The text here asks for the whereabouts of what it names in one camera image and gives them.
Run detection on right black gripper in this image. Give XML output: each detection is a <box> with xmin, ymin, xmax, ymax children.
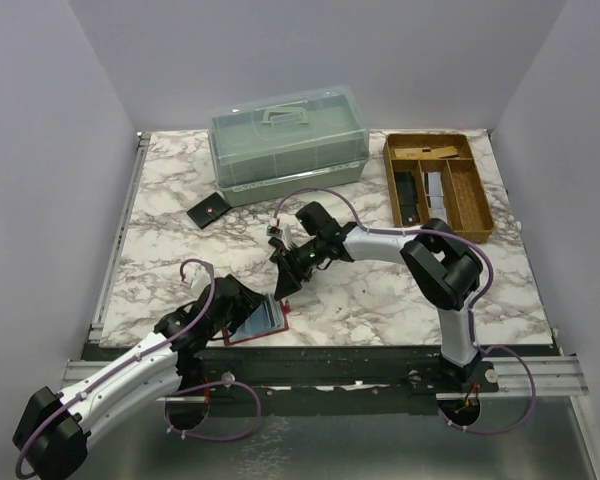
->
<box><xmin>274</xmin><ymin>237</ymin><xmax>327</xmax><ymax>303</ymax></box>

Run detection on red card holder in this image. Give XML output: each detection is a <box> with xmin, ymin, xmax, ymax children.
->
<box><xmin>219</xmin><ymin>299</ymin><xmax>291</xmax><ymax>347</ymax></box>

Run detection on light blue card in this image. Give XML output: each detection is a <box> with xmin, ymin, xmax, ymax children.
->
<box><xmin>227</xmin><ymin>294</ymin><xmax>285</xmax><ymax>344</ymax></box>

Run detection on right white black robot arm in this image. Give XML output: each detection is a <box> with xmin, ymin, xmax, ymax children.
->
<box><xmin>266</xmin><ymin>202</ymin><xmax>483</xmax><ymax>392</ymax></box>

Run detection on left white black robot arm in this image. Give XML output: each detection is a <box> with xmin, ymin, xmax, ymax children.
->
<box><xmin>13</xmin><ymin>275</ymin><xmax>266</xmax><ymax>479</ymax></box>

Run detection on white cards in tray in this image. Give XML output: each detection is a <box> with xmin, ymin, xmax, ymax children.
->
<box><xmin>422</xmin><ymin>171</ymin><xmax>448</xmax><ymax>222</ymax></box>

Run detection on green plastic storage box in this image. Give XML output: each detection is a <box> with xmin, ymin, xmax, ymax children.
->
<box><xmin>209</xmin><ymin>85</ymin><xmax>370</xmax><ymax>207</ymax></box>

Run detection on black items in tray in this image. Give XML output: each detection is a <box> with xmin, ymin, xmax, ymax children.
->
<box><xmin>394</xmin><ymin>171</ymin><xmax>421</xmax><ymax>226</ymax></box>

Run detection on brown cardboard piece in tray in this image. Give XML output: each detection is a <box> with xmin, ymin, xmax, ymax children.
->
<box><xmin>393</xmin><ymin>146</ymin><xmax>459</xmax><ymax>160</ymax></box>

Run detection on brown woven organizer tray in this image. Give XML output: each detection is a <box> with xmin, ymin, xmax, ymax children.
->
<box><xmin>383</xmin><ymin>132</ymin><xmax>495</xmax><ymax>243</ymax></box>

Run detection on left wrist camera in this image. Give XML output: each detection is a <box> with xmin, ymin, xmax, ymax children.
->
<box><xmin>182</xmin><ymin>263</ymin><xmax>210</xmax><ymax>299</ymax></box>

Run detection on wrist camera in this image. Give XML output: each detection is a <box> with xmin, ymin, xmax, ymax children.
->
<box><xmin>266</xmin><ymin>218</ymin><xmax>294</xmax><ymax>250</ymax></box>
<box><xmin>182</xmin><ymin>263</ymin><xmax>210</xmax><ymax>299</ymax></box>

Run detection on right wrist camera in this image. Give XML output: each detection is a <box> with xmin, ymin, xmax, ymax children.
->
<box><xmin>266</xmin><ymin>218</ymin><xmax>294</xmax><ymax>250</ymax></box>

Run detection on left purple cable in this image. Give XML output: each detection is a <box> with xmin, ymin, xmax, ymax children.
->
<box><xmin>15</xmin><ymin>258</ymin><xmax>262</xmax><ymax>476</ymax></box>

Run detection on black mounting base rail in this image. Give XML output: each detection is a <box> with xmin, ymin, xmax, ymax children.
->
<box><xmin>82</xmin><ymin>339</ymin><xmax>501</xmax><ymax>419</ymax></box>

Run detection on aluminium frame rail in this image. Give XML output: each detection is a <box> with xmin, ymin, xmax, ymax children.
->
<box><xmin>57</xmin><ymin>130</ymin><xmax>211</xmax><ymax>404</ymax></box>

